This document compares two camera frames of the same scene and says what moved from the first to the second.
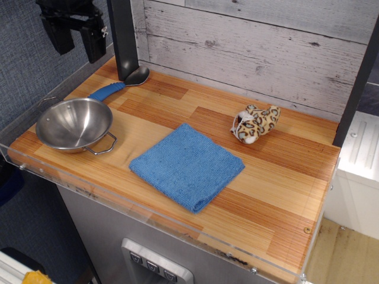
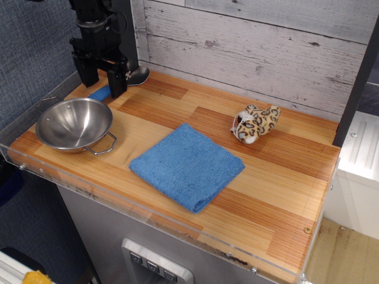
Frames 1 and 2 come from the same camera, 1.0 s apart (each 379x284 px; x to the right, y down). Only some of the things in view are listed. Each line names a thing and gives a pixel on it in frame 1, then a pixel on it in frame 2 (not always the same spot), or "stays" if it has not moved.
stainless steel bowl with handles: [75, 125] stays
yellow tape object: [36, 277] stays
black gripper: [59, 17] → [102, 43]
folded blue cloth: [187, 167] stays
